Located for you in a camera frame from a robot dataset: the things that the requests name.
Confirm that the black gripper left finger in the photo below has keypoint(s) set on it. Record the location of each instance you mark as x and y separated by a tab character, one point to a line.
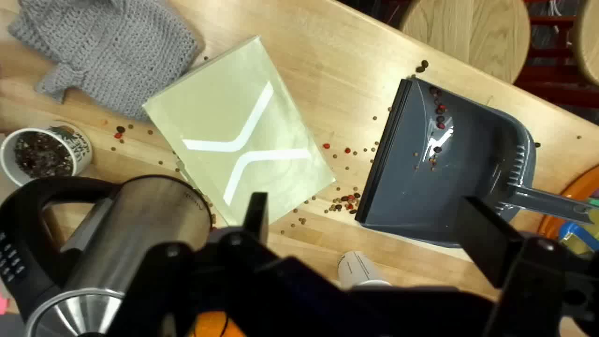
257	218

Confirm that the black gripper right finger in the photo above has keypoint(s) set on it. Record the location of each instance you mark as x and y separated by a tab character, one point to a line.
493	244

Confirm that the green and white cardboard box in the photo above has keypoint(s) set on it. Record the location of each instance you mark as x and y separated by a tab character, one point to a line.
206	105

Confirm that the grey plastic dustpan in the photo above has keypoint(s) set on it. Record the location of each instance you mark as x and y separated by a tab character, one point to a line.
423	175

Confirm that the orange pumpkin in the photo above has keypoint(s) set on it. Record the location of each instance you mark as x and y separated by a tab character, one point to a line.
216	326

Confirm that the round wooden stool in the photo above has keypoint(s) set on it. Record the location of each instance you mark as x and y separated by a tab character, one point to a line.
590	38
468	30

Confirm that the grey knitted cloth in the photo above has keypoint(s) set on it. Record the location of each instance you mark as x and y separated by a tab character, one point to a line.
105	43

